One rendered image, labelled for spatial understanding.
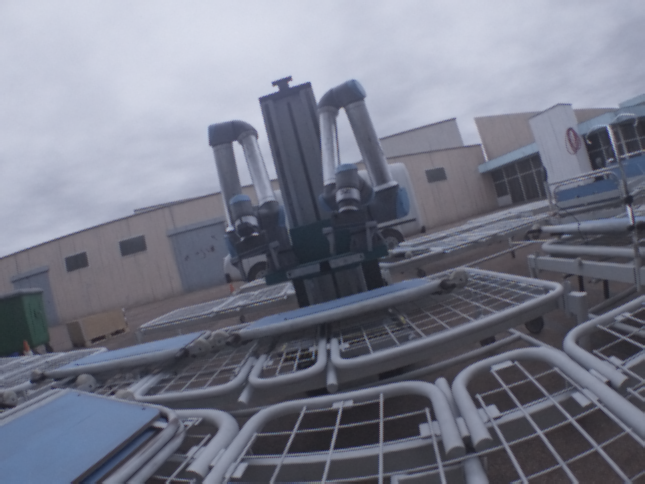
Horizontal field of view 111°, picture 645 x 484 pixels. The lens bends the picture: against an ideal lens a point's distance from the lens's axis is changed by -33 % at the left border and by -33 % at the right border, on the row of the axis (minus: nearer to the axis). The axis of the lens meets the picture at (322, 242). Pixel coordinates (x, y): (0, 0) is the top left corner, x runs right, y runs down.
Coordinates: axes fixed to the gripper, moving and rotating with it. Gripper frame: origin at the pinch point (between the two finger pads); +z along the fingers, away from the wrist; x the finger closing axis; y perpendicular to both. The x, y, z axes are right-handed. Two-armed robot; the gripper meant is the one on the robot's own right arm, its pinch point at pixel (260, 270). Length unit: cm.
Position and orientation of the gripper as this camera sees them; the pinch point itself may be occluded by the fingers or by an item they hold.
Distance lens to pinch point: 125.3
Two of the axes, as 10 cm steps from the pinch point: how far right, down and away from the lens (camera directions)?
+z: 3.5, 8.5, -4.0
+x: -9.3, 3.6, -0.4
